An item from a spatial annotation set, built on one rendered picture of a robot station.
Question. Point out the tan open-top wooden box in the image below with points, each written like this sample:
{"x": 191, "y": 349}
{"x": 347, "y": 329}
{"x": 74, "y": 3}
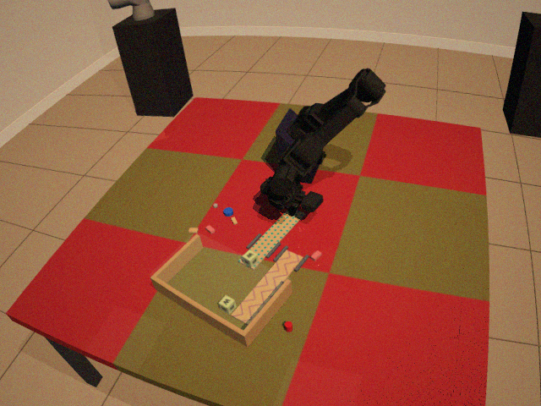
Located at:
{"x": 233, "y": 293}

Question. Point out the tan strip with green polka dots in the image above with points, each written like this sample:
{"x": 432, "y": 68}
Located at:
{"x": 275, "y": 234}

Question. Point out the tan zigzag-patterned strip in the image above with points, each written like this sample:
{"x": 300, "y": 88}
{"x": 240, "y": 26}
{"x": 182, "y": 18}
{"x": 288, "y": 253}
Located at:
{"x": 287, "y": 263}

